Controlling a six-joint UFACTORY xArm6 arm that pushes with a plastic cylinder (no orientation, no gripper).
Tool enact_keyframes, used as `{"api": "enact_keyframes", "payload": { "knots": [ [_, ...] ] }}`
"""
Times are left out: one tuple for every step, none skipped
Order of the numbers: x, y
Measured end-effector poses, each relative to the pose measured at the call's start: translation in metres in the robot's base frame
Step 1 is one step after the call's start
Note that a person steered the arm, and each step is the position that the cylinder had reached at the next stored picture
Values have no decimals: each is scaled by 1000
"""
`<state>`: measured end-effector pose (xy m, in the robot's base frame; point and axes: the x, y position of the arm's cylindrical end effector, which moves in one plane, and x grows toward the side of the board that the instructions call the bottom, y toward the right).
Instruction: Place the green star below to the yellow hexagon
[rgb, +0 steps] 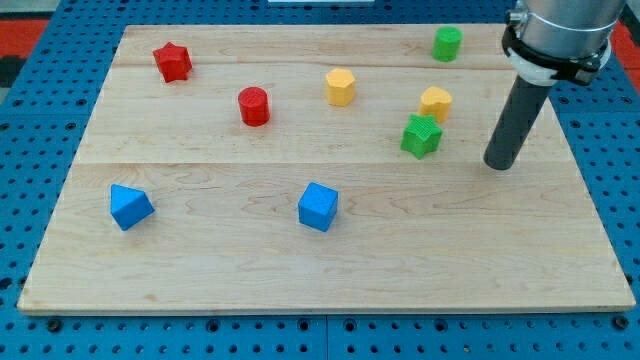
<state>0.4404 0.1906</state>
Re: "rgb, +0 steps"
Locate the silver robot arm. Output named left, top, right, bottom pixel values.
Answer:
left=502, top=0, right=626, bottom=87

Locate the yellow hexagon block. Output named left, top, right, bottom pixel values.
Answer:
left=325, top=68, right=355, bottom=106

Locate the green star block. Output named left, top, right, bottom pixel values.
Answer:
left=400, top=114, right=443, bottom=159

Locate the red star block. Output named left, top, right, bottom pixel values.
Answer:
left=152, top=42, right=192, bottom=83

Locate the blue cube block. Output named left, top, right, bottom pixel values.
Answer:
left=298, top=182, right=339, bottom=232

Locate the light wooden board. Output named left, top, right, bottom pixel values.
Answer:
left=17, top=24, right=635, bottom=316

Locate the red cylinder block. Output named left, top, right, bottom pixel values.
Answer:
left=238, top=87, right=270, bottom=127

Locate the yellow heart block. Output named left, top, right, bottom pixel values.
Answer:
left=418, top=86, right=453, bottom=123

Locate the green cylinder block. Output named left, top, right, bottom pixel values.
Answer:
left=432, top=26, right=463, bottom=62

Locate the blue triangle block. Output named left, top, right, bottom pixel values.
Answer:
left=110, top=184, right=155, bottom=231

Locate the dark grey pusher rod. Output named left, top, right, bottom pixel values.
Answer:
left=483, top=76, right=551, bottom=170

